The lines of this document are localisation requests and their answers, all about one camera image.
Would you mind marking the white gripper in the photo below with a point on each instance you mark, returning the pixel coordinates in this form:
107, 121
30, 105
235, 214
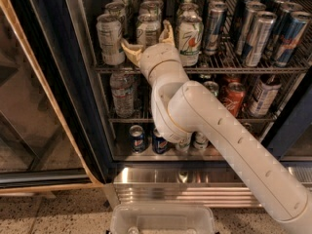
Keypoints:
153, 58

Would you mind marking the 7up can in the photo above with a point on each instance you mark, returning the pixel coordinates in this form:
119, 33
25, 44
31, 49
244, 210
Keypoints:
200, 141
188, 39
147, 30
184, 145
109, 34

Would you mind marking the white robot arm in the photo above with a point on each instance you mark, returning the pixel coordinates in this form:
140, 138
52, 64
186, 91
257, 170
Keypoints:
181, 107

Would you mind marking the silver blue energy can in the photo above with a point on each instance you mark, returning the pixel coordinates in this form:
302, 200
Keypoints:
215, 22

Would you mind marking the green soda can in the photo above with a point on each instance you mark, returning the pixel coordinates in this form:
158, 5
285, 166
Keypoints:
212, 87

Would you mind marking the red coca cola can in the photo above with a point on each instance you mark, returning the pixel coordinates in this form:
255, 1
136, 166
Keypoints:
233, 96

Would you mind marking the left pepsi can bottom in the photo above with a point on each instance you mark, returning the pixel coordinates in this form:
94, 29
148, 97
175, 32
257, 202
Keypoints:
137, 138

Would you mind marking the pepsi can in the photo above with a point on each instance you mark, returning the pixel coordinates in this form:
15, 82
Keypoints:
137, 138
159, 144

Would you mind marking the right pepsi can bottom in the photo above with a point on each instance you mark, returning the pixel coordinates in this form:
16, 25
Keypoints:
159, 144

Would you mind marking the left 7up can bottom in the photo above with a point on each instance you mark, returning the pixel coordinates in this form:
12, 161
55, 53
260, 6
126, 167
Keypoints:
184, 145

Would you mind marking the right 7up can bottom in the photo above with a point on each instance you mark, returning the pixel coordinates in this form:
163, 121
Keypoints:
200, 141

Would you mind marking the front silver energy can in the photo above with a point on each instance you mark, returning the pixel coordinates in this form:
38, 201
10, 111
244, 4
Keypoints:
261, 27

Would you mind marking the white blue tall can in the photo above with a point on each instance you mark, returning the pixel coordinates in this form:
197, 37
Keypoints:
264, 93

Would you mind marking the glass fridge door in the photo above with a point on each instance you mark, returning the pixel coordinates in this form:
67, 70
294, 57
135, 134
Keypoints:
50, 126

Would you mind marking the blue red bull can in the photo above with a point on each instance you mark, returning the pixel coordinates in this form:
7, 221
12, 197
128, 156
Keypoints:
290, 37

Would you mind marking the steel fridge base grille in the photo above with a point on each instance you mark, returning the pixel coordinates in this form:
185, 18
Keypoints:
211, 187

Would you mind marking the left water bottle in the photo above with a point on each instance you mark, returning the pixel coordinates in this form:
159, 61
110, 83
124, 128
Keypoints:
122, 89

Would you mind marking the clear plastic bin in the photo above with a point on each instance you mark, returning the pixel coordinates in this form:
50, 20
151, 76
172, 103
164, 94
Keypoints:
161, 218

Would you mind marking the upper wire shelf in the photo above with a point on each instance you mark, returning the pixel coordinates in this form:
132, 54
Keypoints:
227, 62

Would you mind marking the wire shelf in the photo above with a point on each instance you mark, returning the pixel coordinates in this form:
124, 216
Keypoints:
142, 113
227, 62

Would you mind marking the lower wire shelf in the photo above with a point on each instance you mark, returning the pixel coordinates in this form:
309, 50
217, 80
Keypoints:
142, 113

